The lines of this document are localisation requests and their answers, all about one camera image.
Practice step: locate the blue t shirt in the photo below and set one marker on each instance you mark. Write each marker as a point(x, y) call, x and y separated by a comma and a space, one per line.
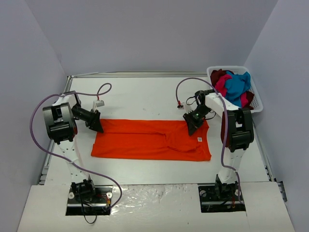
point(237, 88)

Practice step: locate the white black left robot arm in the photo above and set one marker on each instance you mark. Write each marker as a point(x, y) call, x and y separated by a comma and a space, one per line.
point(60, 121)

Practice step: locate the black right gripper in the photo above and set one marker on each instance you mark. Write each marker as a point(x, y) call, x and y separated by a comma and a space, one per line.
point(192, 120)

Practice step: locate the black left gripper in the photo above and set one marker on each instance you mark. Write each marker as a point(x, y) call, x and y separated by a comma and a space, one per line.
point(91, 119)

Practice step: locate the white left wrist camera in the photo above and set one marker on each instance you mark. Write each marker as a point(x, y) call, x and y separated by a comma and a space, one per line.
point(97, 104)

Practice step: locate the white plastic laundry basket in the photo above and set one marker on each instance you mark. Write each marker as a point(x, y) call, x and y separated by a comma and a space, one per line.
point(256, 103)

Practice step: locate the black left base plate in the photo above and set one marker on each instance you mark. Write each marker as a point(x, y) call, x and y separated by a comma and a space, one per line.
point(98, 205)

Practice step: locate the orange t shirt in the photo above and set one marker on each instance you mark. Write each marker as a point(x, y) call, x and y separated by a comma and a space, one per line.
point(151, 140)

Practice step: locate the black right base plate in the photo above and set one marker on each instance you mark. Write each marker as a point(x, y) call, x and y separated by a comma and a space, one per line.
point(210, 202)

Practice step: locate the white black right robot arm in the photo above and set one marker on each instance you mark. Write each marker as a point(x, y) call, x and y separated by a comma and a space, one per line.
point(236, 136)

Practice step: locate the dark red t shirt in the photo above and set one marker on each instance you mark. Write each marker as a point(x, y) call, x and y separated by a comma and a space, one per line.
point(219, 75)

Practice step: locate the pink t shirt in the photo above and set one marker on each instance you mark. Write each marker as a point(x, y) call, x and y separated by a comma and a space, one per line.
point(220, 87)

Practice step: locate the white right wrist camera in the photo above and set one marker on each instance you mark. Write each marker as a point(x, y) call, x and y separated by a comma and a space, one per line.
point(185, 107)

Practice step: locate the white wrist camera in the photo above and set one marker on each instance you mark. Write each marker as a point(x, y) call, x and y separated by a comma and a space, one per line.
point(97, 104)
point(185, 107)

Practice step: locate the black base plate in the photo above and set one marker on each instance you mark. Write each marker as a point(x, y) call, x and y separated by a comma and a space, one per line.
point(98, 205)
point(210, 202)

